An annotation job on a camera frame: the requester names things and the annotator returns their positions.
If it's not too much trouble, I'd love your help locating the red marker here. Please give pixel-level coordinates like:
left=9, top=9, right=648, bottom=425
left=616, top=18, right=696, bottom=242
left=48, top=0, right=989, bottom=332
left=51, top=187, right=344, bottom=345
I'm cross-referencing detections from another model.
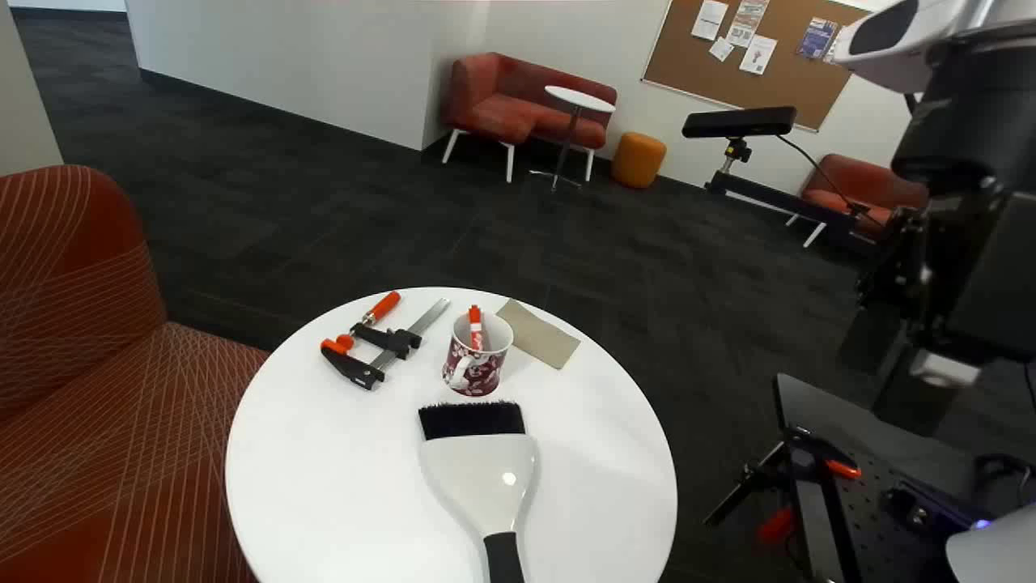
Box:
left=467, top=304, right=487, bottom=351

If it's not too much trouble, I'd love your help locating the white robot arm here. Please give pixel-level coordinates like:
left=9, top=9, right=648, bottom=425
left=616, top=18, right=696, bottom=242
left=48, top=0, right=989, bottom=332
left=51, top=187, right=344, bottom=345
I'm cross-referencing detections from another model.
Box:
left=832, top=0, right=1036, bottom=435

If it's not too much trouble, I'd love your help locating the red white patterned cup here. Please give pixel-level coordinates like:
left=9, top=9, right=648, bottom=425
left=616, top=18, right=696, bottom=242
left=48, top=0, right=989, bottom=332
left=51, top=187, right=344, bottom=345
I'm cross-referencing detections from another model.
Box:
left=440, top=315, right=515, bottom=398

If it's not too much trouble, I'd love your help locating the beige card on table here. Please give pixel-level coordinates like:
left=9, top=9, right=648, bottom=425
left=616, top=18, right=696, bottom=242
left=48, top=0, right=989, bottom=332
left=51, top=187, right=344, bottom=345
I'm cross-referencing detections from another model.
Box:
left=498, top=300, right=580, bottom=370

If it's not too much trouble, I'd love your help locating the white ice scraper brush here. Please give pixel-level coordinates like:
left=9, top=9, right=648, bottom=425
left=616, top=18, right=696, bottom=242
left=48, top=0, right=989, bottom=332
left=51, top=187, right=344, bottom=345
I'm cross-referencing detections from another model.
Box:
left=419, top=401, right=536, bottom=583

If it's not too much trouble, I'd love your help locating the orange black bar clamp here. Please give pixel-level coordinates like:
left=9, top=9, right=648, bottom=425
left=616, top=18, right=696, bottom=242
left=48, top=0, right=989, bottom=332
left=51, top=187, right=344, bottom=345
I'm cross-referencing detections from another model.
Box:
left=321, top=291, right=448, bottom=388

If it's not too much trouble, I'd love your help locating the orange round pouf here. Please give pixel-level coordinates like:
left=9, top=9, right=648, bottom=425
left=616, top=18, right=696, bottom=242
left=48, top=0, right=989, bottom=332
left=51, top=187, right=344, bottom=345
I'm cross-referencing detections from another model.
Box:
left=611, top=133, right=666, bottom=187

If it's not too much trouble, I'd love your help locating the small white side table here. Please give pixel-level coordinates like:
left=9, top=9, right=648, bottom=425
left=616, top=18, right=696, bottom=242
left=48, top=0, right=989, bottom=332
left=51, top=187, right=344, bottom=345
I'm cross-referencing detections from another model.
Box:
left=529, top=84, right=616, bottom=191

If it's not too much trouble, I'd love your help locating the round white table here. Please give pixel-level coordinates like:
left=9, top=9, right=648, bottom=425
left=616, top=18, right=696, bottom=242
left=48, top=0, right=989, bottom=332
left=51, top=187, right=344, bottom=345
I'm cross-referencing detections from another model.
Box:
left=224, top=285, right=678, bottom=583

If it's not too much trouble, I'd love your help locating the cork pin board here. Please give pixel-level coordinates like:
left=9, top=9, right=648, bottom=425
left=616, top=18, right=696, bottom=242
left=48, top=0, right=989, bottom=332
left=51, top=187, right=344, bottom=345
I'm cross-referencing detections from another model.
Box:
left=644, top=0, right=862, bottom=128

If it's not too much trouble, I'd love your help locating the red bench sofa right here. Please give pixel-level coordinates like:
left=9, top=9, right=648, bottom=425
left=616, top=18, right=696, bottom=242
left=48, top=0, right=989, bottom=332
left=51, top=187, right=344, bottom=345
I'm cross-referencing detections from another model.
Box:
left=795, top=152, right=929, bottom=242

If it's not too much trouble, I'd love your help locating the orange striped armchair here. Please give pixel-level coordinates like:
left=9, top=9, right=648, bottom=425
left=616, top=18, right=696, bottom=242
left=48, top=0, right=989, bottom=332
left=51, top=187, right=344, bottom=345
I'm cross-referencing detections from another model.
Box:
left=0, top=166, right=263, bottom=583

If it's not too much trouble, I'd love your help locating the black perforated workbench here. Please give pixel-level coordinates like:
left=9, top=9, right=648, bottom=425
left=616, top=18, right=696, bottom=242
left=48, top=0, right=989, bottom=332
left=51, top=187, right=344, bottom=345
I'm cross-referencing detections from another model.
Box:
left=774, top=373, right=1036, bottom=583

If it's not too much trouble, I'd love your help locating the red sofa near wall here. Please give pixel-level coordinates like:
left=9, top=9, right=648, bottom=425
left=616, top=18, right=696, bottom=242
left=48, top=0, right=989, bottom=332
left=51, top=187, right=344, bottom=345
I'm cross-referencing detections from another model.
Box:
left=444, top=52, right=618, bottom=178

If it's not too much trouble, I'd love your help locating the black camera on stand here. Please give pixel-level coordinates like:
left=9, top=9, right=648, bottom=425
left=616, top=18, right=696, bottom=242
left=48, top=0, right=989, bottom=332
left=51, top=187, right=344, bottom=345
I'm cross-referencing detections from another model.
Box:
left=684, top=105, right=795, bottom=178

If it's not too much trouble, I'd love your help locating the black clamp red handle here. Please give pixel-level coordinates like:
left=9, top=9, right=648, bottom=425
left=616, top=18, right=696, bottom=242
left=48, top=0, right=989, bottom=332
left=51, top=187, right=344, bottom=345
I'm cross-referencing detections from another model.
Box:
left=707, top=428, right=865, bottom=523

